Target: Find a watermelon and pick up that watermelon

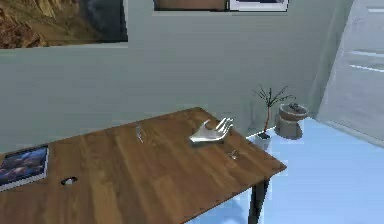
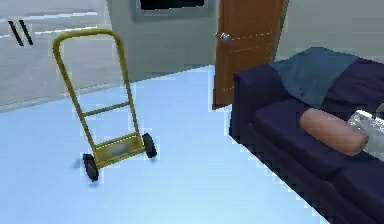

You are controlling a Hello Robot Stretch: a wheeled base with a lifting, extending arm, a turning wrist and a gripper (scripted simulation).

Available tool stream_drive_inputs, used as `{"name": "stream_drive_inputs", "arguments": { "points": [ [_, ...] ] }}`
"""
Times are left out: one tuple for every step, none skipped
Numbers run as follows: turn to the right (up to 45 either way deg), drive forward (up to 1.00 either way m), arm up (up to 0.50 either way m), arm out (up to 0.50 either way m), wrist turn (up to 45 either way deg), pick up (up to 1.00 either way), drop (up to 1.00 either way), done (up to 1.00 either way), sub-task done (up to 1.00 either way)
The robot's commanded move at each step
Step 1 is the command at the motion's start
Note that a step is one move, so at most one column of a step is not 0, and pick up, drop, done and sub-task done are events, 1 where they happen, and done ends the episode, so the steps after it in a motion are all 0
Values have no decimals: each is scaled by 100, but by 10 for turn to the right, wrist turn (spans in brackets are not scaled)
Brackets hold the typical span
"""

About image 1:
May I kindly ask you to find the bare twig plant white pot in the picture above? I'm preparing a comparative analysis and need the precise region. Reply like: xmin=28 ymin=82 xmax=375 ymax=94
xmin=252 ymin=84 xmax=297 ymax=150

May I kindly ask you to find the silver cutlery piece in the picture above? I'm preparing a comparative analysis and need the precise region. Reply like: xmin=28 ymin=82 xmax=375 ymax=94
xmin=135 ymin=121 xmax=145 ymax=144

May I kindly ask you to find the blue cover book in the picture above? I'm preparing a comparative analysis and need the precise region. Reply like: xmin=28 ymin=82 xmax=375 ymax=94
xmin=0 ymin=144 xmax=50 ymax=193

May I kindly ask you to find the pale grey room door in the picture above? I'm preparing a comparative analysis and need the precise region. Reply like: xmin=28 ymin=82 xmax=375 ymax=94
xmin=315 ymin=0 xmax=384 ymax=142

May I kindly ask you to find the brown framed wall picture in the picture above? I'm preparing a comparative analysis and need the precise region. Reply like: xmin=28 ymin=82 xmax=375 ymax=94
xmin=152 ymin=0 xmax=230 ymax=12

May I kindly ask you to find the small black and white object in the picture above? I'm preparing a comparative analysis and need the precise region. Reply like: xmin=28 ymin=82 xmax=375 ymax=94
xmin=60 ymin=176 xmax=79 ymax=186

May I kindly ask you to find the white framed wall picture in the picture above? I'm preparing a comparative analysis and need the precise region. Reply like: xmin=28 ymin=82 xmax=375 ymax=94
xmin=228 ymin=0 xmax=290 ymax=13

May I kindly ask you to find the brown grey stone pot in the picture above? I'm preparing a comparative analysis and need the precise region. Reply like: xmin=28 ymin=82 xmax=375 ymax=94
xmin=275 ymin=102 xmax=310 ymax=140

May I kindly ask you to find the brown landscape wall picture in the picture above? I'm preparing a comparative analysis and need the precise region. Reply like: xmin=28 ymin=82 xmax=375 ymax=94
xmin=0 ymin=0 xmax=129 ymax=50

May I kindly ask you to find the brown wooden table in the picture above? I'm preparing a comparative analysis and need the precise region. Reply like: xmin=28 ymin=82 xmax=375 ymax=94
xmin=0 ymin=106 xmax=288 ymax=224

